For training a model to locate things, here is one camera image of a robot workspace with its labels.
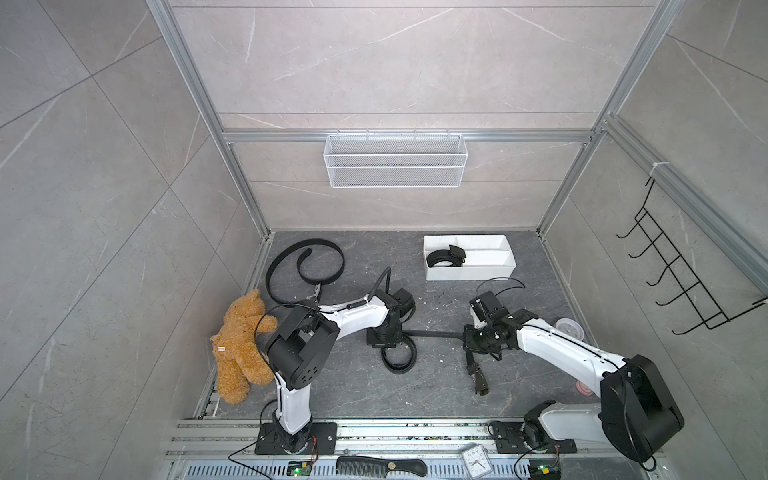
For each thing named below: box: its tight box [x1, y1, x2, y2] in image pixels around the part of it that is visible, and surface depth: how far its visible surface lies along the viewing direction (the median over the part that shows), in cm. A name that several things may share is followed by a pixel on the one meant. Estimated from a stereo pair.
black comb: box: [336, 456, 427, 478], surface depth 71 cm
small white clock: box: [462, 444, 494, 479], surface depth 70 cm
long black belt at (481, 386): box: [381, 330, 490, 396], surface depth 85 cm
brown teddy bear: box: [210, 289, 278, 405], surface depth 79 cm
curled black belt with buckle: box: [266, 238, 345, 304], surface depth 109 cm
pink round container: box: [555, 317, 585, 341], surface depth 92 cm
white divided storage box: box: [423, 235, 517, 281], surface depth 109 cm
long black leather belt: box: [426, 245, 466, 267], surface depth 101 cm
